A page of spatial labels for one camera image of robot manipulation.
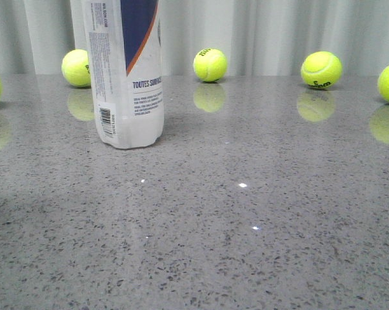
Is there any clear plastic tennis ball can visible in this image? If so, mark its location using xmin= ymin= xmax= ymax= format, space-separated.
xmin=81 ymin=1 xmax=164 ymax=149

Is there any grey curtain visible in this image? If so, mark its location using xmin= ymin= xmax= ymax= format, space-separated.
xmin=0 ymin=1 xmax=389 ymax=76

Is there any tennis ball with Roland Garros print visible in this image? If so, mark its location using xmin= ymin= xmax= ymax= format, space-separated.
xmin=61 ymin=49 xmax=91 ymax=88

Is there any tennis ball with Wilson print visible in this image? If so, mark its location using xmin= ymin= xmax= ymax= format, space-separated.
xmin=301 ymin=51 xmax=343 ymax=89

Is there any centre tennis ball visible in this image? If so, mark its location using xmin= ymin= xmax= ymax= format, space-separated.
xmin=193 ymin=48 xmax=228 ymax=82

